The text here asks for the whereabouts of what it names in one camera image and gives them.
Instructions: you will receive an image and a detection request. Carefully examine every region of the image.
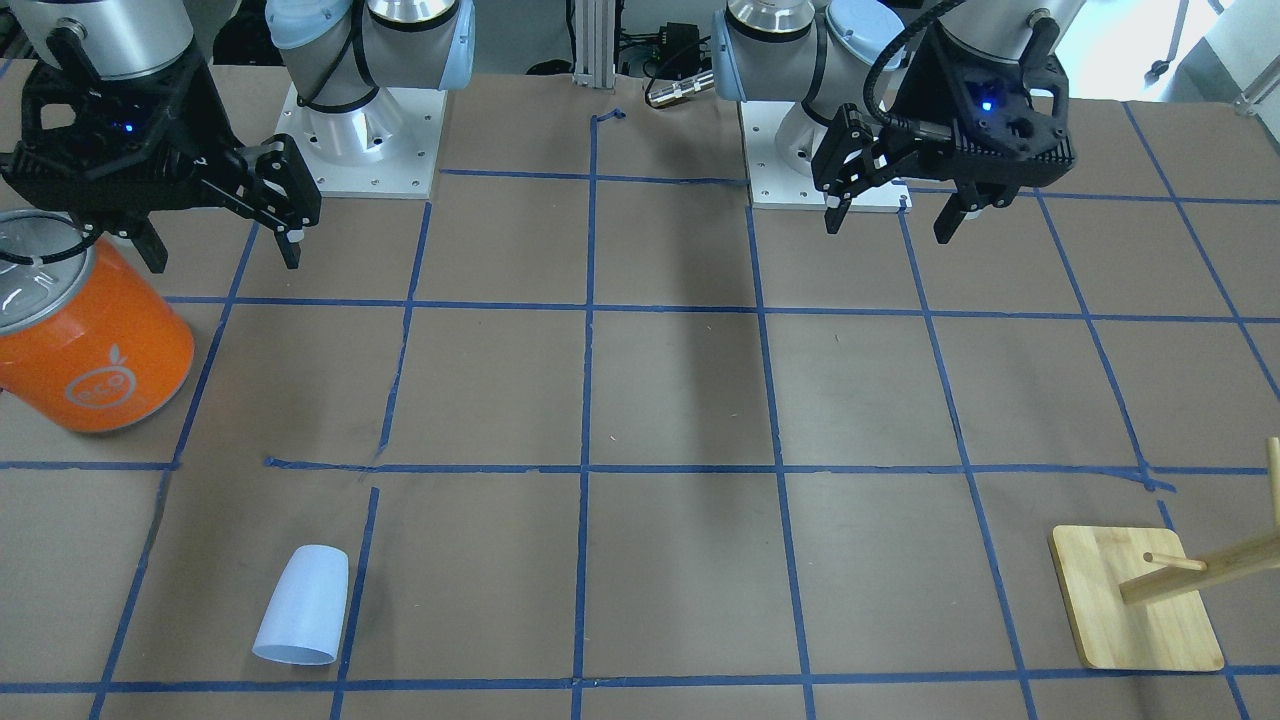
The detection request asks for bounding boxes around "silver metal connector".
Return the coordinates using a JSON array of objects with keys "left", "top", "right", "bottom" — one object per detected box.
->
[{"left": 645, "top": 70, "right": 716, "bottom": 110}]

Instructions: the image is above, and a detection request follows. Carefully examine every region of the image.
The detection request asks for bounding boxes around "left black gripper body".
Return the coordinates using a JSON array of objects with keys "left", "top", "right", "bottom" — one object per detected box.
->
[{"left": 878, "top": 12, "right": 1076, "bottom": 197}]

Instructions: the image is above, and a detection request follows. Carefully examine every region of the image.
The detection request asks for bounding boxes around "aluminium frame post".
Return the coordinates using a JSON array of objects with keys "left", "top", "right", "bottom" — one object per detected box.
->
[{"left": 566, "top": 0, "right": 620, "bottom": 92}]

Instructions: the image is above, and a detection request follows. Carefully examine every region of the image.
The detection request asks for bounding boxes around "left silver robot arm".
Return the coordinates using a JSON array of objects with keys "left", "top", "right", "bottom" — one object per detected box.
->
[{"left": 710, "top": 1, "right": 1082, "bottom": 243}]

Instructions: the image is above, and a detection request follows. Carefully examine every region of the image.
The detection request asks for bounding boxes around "orange can with silver lid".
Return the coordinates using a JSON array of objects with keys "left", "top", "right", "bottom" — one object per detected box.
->
[{"left": 1, "top": 209, "right": 195, "bottom": 433}]

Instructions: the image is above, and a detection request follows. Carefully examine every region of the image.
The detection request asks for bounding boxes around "wooden cup rack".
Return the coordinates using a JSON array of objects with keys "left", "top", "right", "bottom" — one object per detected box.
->
[{"left": 1050, "top": 436, "right": 1280, "bottom": 671}]

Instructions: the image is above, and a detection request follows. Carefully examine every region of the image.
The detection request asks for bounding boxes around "light blue plastic cup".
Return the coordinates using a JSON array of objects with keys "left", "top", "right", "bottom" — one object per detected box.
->
[{"left": 251, "top": 544, "right": 349, "bottom": 666}]

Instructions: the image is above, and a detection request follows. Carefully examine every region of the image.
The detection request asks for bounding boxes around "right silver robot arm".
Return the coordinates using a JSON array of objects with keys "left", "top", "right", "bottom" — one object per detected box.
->
[{"left": 3, "top": 1, "right": 475, "bottom": 273}]

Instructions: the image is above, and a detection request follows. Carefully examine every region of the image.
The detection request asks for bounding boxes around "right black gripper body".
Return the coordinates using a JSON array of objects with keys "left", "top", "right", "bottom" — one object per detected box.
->
[{"left": 3, "top": 27, "right": 244, "bottom": 237}]

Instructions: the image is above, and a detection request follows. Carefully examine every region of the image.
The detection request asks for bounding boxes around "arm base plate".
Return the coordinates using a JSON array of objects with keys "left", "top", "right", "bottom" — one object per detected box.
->
[
  {"left": 737, "top": 100, "right": 913, "bottom": 213},
  {"left": 276, "top": 86, "right": 451, "bottom": 200}
]

